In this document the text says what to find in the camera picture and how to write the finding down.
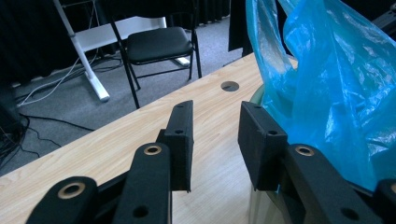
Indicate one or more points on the dark cloth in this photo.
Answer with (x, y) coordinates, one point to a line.
(238, 28)

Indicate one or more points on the white desk frame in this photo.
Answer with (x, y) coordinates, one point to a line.
(93, 81)

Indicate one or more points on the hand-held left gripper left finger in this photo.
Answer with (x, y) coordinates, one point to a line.
(180, 146)

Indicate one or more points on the dark curtain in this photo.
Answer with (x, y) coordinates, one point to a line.
(31, 37)

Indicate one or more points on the blue plastic bag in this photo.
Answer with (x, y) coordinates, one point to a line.
(336, 93)

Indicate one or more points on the grey table grommet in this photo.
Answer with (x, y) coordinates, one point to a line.
(230, 86)

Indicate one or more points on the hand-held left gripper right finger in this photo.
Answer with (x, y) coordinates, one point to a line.
(261, 149)

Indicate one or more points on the black folding chair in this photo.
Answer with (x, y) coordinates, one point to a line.
(158, 45)

